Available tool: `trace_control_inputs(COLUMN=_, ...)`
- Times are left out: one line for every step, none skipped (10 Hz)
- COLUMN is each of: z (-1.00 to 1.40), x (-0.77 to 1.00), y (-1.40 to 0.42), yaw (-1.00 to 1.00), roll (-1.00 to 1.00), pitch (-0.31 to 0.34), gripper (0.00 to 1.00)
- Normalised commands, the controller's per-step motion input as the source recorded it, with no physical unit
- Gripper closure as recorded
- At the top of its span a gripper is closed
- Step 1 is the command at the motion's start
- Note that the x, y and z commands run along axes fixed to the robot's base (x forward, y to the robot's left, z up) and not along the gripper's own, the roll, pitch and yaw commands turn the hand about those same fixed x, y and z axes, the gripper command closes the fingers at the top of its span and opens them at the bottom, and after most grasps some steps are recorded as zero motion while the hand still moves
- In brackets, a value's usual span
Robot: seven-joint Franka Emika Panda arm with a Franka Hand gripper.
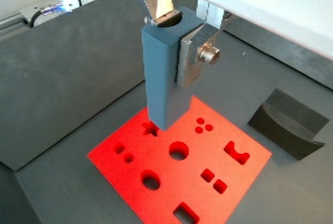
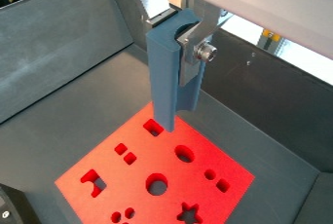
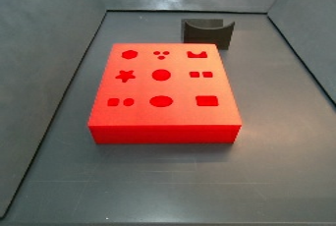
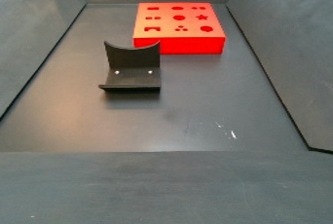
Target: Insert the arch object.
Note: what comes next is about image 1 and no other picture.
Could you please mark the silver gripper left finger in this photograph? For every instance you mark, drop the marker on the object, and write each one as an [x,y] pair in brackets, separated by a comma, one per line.
[161,13]

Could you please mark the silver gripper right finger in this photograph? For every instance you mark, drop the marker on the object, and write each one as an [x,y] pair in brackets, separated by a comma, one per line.
[198,49]

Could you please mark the blue arch block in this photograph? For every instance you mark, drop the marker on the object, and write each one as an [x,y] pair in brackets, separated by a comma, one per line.
[167,99]

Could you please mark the black curved holder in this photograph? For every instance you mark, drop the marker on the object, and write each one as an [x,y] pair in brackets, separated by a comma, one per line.
[289,124]

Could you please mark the red shape sorter block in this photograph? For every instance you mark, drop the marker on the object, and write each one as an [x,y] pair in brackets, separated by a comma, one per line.
[186,174]

